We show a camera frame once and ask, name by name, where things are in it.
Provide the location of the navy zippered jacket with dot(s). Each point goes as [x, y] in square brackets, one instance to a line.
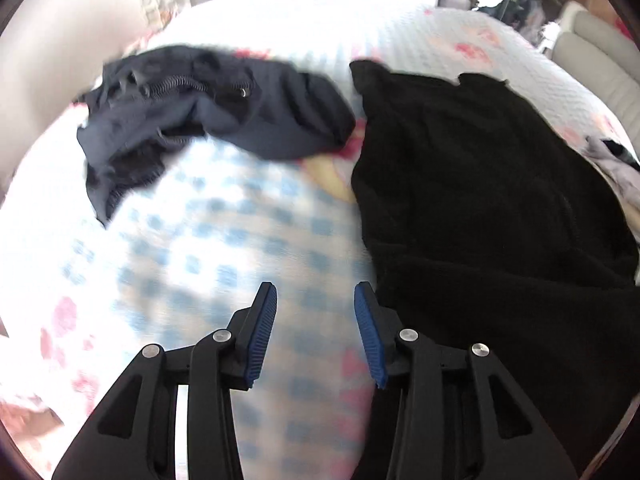
[152, 105]

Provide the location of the blue checkered cartoon blanket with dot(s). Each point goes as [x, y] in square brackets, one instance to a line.
[79, 300]

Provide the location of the grey padded headboard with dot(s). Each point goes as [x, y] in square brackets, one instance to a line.
[603, 60]

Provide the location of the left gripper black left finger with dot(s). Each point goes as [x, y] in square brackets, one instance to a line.
[131, 434]

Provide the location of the pile of light clothes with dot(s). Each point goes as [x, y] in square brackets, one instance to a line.
[622, 171]

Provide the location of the black fleece garment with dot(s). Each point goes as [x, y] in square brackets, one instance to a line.
[485, 227]

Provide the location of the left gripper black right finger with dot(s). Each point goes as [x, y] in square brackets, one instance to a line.
[446, 413]

